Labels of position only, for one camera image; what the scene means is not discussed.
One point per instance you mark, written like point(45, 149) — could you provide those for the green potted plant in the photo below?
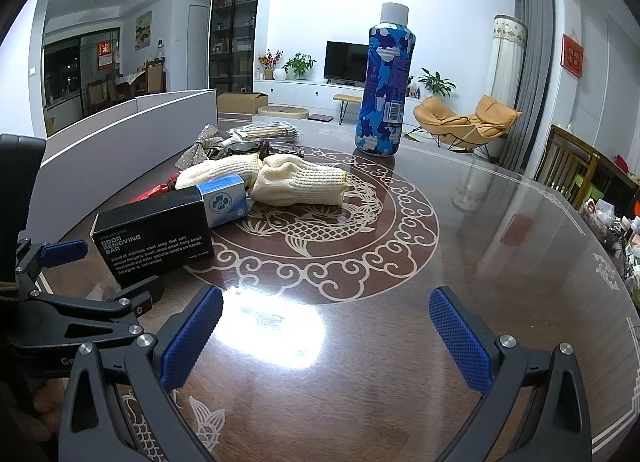
point(300, 64)

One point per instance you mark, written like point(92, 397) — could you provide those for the silver rhinestone bow hair clip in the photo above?
point(197, 149)

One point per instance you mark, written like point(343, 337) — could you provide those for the white cardboard box container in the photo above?
point(125, 136)

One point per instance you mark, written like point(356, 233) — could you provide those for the wooden dining table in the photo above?
point(131, 81)

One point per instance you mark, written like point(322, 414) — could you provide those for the thin-framed eyeglasses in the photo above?
point(282, 147)

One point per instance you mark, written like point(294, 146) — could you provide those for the black printed cardboard box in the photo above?
point(150, 242)

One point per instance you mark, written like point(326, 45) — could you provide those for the red wall calendar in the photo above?
point(105, 55)

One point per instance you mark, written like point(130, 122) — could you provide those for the orange lounge chair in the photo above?
point(450, 121)

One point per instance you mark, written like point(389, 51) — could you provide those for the blue camouflage bottle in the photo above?
point(382, 91)

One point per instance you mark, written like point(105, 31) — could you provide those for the red foil packet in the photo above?
point(160, 188)

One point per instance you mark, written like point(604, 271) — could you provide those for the small purple mat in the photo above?
point(321, 117)

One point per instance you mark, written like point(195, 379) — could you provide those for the round beige floor cushion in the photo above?
point(285, 112)

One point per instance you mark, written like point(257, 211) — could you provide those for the round white vase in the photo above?
point(279, 74)

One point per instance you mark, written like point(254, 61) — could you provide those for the vase of red flowers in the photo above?
point(269, 61)

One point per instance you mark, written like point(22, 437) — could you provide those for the grey curtain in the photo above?
point(532, 71)

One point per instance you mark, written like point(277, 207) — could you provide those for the cream knit glove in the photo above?
point(220, 169)
point(300, 181)

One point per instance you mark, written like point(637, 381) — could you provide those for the wooden slat chair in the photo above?
point(565, 161)

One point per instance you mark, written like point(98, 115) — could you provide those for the lace-covered standing air conditioner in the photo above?
point(505, 61)

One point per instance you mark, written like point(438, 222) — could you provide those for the wooden dining chair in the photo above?
point(156, 77)

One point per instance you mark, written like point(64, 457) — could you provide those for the clear plastic hair claw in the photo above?
point(237, 149)

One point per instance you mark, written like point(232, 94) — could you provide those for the red wall hanging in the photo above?
point(573, 55)

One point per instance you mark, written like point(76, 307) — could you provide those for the brown cardboard box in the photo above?
point(240, 102)

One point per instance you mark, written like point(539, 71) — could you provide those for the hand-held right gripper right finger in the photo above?
point(460, 342)

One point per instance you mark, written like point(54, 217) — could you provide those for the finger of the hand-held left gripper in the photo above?
point(125, 302)
point(62, 250)

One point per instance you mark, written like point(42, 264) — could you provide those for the small wooden bench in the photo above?
point(347, 97)

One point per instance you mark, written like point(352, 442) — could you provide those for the pile of assorted small goods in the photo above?
point(615, 227)

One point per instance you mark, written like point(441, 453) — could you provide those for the white television cabinet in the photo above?
point(300, 91)

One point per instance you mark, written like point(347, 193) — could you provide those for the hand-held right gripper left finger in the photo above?
point(192, 337)

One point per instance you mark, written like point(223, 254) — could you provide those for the black television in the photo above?
point(346, 61)

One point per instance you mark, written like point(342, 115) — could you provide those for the leafy potted plant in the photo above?
point(437, 81)

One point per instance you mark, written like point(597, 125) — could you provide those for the blue and white small box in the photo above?
point(225, 202)

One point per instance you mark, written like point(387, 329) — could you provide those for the framed landscape painting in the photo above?
point(143, 30)

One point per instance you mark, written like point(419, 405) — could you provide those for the clear pack of wooden sticks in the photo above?
point(265, 131)

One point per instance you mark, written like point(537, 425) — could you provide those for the dark glass display cabinet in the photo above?
point(235, 26)

